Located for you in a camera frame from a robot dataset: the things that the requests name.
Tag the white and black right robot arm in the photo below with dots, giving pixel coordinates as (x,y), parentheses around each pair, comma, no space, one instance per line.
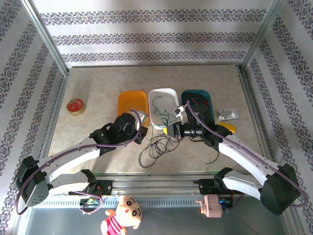
(244,155)

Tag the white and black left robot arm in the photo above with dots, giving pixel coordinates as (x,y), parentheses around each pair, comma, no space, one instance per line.
(71,153)

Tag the yellow flat block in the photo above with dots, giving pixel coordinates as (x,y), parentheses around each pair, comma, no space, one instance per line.
(230,127)

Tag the clear plastic blister package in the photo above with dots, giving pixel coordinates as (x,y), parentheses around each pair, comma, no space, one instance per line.
(227,114)

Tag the orange plastic tray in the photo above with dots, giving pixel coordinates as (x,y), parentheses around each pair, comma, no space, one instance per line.
(132,102)

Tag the white plastic tray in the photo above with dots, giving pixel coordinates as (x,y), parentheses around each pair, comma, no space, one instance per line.
(168,98)

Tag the teal plastic tray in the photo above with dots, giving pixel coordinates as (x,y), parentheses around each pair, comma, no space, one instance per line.
(195,95)

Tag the round jar with red lid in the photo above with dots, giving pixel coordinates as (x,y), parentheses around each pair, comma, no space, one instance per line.
(76,106)

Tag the perforated metal strip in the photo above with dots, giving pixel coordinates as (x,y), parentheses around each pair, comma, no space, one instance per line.
(166,203)

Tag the plush cartoon boy doll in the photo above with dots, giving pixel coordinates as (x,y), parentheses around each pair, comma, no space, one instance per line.
(127,213)

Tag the small circuit board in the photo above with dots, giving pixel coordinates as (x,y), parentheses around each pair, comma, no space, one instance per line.
(90,201)
(226,202)

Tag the pink plastic toy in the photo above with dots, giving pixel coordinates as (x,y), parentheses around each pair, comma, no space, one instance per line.
(211,205)

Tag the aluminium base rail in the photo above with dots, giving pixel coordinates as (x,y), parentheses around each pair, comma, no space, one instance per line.
(156,184)

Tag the aluminium side rail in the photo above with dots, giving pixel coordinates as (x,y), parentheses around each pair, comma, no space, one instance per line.
(256,107)
(53,120)

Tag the aluminium frame post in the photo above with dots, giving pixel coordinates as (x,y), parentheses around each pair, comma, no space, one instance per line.
(261,36)
(46,39)

